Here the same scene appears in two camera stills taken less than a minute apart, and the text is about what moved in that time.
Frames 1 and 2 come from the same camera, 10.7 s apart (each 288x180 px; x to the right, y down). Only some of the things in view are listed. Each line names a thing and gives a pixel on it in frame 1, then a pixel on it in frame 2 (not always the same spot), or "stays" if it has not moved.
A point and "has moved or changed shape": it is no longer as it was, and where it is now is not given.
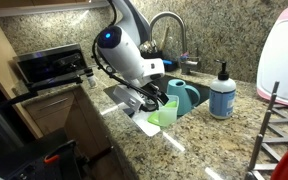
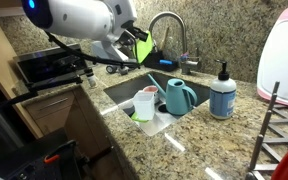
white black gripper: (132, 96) → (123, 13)
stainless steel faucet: (186, 61) stays
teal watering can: (178, 87) stays
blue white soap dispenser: (222, 95) stays
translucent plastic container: (168, 113) has moved or changed shape
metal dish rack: (282, 126) stays
